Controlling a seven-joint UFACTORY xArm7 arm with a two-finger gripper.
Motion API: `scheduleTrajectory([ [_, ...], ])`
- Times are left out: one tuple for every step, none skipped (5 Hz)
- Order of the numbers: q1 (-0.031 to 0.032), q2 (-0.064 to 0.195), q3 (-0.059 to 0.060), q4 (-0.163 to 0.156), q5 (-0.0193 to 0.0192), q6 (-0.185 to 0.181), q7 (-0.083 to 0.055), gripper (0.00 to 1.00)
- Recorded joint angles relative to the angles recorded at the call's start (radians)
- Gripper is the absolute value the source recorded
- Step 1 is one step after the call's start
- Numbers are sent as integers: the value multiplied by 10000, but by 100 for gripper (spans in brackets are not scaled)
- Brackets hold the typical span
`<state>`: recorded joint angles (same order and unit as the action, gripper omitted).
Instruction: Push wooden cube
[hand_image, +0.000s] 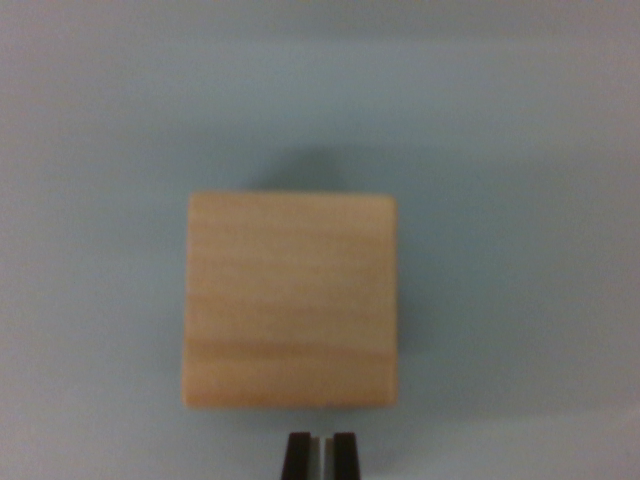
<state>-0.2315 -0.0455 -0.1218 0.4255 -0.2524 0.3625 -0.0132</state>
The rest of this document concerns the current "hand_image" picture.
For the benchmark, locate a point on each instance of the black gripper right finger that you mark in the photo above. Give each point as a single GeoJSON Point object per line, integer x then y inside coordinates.
{"type": "Point", "coordinates": [346, 460]}

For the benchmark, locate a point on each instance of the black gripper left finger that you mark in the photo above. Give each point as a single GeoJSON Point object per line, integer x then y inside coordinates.
{"type": "Point", "coordinates": [299, 460]}

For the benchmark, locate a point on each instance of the light wooden cube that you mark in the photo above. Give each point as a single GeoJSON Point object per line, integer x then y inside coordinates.
{"type": "Point", "coordinates": [290, 300]}

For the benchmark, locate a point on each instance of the pale blue plastic bin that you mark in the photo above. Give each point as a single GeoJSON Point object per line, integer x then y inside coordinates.
{"type": "Point", "coordinates": [525, 250]}

